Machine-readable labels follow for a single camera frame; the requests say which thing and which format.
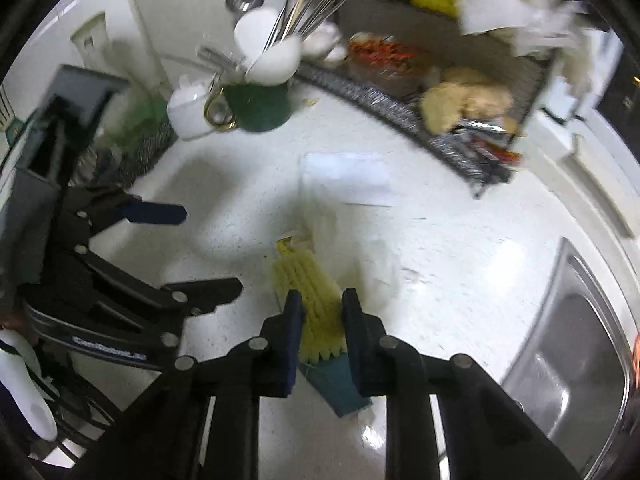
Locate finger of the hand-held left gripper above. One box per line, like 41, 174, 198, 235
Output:
75, 245, 244, 317
75, 199, 188, 237

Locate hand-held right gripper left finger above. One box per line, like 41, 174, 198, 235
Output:
65, 289, 307, 480

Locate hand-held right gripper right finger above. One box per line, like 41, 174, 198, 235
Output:
341, 287, 583, 480

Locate yellow ribbed snack packet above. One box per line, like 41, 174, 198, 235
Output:
272, 237, 373, 418

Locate black patterned cloth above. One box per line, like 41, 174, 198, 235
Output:
90, 120, 176, 187

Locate clear plastic bag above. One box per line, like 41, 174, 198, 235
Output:
300, 195, 406, 307

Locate green plastic bag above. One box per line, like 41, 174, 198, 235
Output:
112, 92, 171, 151

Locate white lidded cup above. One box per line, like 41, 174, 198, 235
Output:
166, 76, 213, 141

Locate white ceramic spoon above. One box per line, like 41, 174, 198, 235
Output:
244, 35, 303, 86
234, 7, 281, 53

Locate stainless steel sink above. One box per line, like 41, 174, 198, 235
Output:
500, 237, 640, 472

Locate dark snack packets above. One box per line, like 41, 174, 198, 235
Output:
450, 120, 523, 167

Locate garlic bulbs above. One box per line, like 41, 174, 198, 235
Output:
302, 22, 348, 66

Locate bundle of chopsticks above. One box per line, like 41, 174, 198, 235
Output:
262, 0, 347, 52

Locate ginger pieces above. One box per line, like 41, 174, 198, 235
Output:
419, 67, 521, 136

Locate dried red chilies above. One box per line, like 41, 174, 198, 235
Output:
347, 32, 426, 68

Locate white framed window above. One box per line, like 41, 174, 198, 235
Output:
600, 30, 640, 161

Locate white plastic bag on rack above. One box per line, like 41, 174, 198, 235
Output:
457, 0, 601, 97

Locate wall socket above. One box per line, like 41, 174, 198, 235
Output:
70, 12, 108, 61

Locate black wire rack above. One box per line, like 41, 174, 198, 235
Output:
292, 0, 566, 199

